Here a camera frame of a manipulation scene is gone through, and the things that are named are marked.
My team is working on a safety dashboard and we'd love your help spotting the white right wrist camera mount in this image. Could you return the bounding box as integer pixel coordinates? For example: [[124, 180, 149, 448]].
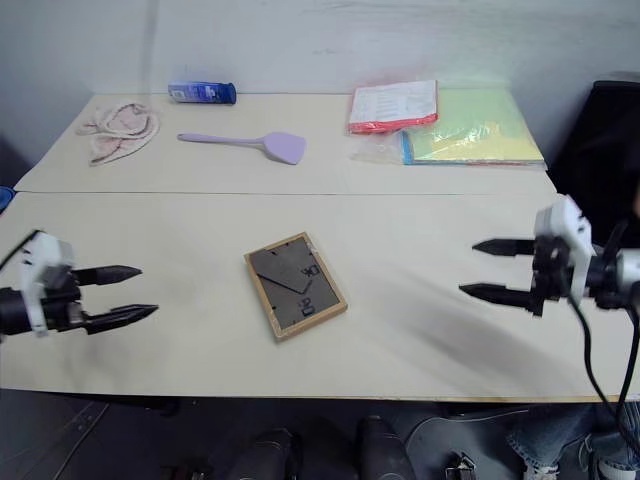
[[532, 194, 597, 304]]

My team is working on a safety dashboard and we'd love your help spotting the blue cylindrical can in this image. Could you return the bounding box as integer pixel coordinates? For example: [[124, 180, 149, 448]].
[[167, 80, 238, 106]]

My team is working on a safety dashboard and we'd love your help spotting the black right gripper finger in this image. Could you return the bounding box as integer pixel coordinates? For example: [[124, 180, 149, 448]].
[[458, 282, 534, 312], [471, 238, 537, 259]]

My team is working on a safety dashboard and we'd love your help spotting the wooden picture frame face down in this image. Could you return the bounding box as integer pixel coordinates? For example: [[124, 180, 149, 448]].
[[243, 231, 349, 344]]

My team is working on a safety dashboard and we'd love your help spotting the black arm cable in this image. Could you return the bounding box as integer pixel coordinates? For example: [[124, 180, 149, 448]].
[[0, 229, 41, 271], [565, 217, 640, 480]]

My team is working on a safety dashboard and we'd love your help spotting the clear bag of coloured paper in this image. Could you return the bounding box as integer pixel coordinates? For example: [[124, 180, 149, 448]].
[[348, 83, 549, 172]]

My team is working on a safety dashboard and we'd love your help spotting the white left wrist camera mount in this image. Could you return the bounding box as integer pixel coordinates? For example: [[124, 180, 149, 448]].
[[18, 231, 76, 337]]

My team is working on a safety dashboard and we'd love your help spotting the black chair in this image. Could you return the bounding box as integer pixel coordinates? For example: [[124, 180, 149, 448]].
[[548, 78, 640, 197]]

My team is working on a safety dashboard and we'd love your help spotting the red document pouch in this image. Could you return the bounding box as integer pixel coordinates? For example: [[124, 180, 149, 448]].
[[345, 79, 441, 136]]

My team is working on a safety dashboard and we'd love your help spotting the purple silicone spatula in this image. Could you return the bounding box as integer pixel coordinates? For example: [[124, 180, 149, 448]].
[[176, 130, 308, 167]]

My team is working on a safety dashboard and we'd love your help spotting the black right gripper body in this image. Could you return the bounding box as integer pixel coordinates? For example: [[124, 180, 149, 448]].
[[528, 235, 575, 318]]

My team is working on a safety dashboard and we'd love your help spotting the person's leg in jeans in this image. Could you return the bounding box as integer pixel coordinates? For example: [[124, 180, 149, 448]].
[[505, 399, 640, 480]]

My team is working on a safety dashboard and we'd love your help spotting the pink crumpled cloth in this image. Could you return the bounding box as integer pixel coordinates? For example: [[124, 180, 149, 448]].
[[75, 101, 163, 168]]

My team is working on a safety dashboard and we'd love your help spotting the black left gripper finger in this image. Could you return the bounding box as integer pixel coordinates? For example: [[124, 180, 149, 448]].
[[82, 304, 160, 336], [74, 265, 144, 288]]

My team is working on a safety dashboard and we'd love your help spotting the grey round base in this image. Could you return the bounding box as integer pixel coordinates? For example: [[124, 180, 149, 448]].
[[403, 412, 526, 480]]

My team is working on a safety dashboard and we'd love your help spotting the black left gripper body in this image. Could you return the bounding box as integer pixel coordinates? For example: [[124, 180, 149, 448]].
[[37, 264, 94, 335]]

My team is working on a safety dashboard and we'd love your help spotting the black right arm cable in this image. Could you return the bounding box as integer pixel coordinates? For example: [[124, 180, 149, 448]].
[[565, 217, 640, 480]]

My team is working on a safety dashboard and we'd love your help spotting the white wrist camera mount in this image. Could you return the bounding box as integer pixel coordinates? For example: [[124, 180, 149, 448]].
[[18, 231, 76, 337], [532, 194, 597, 304]]

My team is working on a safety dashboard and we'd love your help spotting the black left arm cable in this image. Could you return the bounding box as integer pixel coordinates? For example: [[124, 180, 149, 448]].
[[0, 229, 41, 271]]

